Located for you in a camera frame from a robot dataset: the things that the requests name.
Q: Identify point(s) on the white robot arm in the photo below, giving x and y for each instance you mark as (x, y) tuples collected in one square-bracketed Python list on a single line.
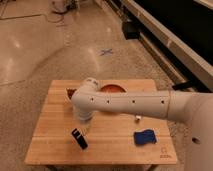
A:
[(195, 109)]

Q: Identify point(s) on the black standing eraser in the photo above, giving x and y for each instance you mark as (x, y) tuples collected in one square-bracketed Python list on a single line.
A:
[(79, 138)]

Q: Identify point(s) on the wooden table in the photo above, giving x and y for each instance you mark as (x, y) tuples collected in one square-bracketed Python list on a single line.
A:
[(110, 138)]

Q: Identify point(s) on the orange round bowl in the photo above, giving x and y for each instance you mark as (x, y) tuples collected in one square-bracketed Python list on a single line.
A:
[(112, 88)]

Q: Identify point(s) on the blue crumpled cloth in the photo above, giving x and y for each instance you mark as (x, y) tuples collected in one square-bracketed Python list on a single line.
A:
[(145, 137)]

